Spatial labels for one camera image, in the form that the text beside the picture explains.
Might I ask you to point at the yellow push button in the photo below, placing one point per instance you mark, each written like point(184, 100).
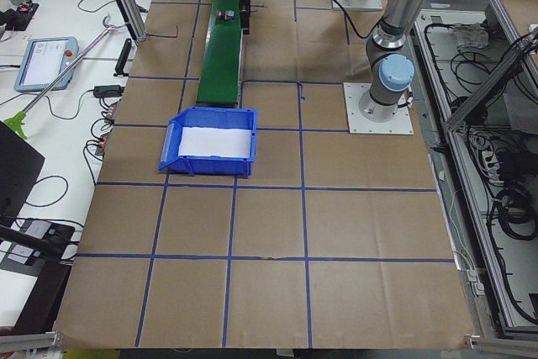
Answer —
point(229, 15)

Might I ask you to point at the green conveyor belt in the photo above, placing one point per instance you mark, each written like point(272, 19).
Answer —
point(220, 78)

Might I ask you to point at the blue bin on robot left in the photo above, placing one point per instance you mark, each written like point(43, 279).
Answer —
point(222, 118)

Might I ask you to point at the white foam in left bin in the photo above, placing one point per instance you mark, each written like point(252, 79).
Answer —
point(206, 142)

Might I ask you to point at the teach pendant tablet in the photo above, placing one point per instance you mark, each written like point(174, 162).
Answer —
point(43, 60)

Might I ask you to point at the grabber reach tool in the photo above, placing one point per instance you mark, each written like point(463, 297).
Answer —
point(16, 122)

